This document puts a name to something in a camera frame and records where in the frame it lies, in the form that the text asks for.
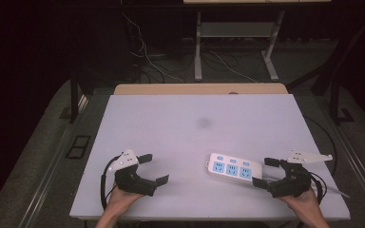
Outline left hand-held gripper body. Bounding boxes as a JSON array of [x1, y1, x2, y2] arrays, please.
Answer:
[[107, 147, 158, 198]]

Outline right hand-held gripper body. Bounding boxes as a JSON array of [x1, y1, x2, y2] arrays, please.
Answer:
[[265, 149, 334, 199]]

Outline white power strip blue sockets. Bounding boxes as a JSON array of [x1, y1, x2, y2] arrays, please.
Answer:
[[206, 152, 264, 183]]

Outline white power strip cable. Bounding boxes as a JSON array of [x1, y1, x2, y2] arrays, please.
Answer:
[[260, 172, 352, 200]]

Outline person's left hand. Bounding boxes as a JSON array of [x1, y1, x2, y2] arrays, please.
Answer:
[[106, 184, 145, 219]]

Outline person's right hand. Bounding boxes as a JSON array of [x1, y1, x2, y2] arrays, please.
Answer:
[[279, 188, 323, 219]]

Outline white foam board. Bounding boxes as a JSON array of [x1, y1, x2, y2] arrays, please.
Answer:
[[69, 93, 352, 222]]

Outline wooden table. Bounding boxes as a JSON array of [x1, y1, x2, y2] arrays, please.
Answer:
[[113, 83, 289, 96]]

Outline black upright stand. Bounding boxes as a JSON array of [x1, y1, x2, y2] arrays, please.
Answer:
[[69, 67, 80, 124]]

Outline black angled stand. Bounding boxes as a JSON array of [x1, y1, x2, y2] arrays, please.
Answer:
[[286, 12, 365, 125]]

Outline grey metal stand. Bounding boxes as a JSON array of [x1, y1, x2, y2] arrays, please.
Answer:
[[193, 10, 286, 83]]

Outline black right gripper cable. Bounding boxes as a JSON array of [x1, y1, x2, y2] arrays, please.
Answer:
[[308, 172, 325, 205]]

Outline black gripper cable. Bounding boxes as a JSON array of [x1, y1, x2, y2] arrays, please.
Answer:
[[100, 155, 122, 211], [308, 172, 325, 205]]

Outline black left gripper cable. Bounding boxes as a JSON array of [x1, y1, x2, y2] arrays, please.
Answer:
[[100, 155, 122, 211]]

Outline black floor cable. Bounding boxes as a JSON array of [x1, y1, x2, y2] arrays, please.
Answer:
[[303, 116, 338, 177]]

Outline black floor frame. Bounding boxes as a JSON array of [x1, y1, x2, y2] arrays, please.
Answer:
[[66, 135, 92, 160]]

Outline long white floor cable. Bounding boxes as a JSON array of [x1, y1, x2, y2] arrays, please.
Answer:
[[122, 12, 185, 85]]

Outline short white floor cable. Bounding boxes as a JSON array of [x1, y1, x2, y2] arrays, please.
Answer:
[[208, 50, 259, 84]]

